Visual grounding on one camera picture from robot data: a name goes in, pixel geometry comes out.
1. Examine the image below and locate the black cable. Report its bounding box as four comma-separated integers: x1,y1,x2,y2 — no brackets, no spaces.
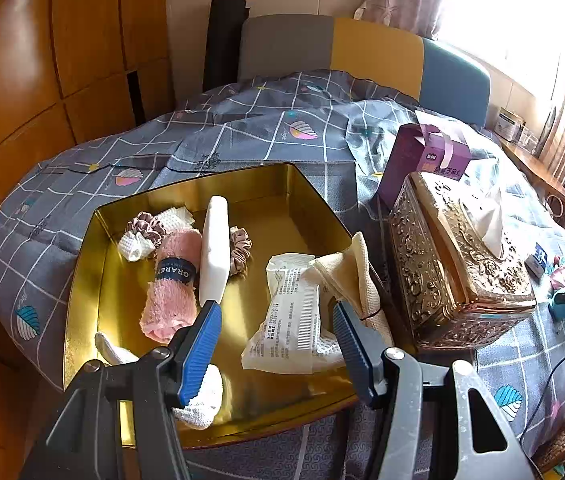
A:
516,310,565,442

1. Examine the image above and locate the gold metal tray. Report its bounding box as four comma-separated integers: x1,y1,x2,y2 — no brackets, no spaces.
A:
64,162,404,450

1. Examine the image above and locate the blue tissue packet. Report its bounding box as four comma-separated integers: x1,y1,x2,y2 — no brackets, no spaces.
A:
525,242,548,276

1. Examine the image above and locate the clear plastic container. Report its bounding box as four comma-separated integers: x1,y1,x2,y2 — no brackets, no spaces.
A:
494,107,526,137

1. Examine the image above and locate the wooden wardrobe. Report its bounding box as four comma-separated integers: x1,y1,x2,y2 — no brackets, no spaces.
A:
0,0,174,466

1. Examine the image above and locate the black rolled mat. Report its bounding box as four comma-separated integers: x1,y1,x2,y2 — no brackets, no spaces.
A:
202,0,251,94

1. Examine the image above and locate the white waffle cloth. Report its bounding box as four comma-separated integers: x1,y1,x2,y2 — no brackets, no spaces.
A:
95,332,224,430
118,206,196,262

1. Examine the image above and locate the grey checked bed blanket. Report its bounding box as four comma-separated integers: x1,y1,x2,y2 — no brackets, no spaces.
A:
0,69,565,480

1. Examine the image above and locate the grey yellow blue padded headboard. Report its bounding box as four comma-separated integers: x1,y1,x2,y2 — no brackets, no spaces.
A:
239,14,492,127

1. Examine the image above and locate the purple cardboard box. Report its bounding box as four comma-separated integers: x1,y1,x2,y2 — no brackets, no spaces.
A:
378,110,471,211

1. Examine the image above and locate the ornate gold tissue box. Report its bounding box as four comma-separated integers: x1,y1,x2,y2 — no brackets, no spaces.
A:
388,171,537,351

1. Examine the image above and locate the white plastic packet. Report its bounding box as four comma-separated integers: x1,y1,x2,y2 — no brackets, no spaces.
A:
241,253,343,375

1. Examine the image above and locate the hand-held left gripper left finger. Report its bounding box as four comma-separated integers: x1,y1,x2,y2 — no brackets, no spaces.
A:
20,300,224,480

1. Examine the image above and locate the pink towel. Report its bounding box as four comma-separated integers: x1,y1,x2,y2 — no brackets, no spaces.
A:
141,227,204,344

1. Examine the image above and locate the beige cloth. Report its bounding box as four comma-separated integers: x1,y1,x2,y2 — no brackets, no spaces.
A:
312,231,394,349

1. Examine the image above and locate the wooden desk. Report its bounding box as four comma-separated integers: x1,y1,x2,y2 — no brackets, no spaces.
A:
492,125,565,257

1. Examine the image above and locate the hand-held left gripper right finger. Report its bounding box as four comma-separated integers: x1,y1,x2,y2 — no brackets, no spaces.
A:
332,300,538,480

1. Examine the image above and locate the brown satin scrunchie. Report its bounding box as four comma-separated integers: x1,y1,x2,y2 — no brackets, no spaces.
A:
127,211,168,242
229,226,254,276

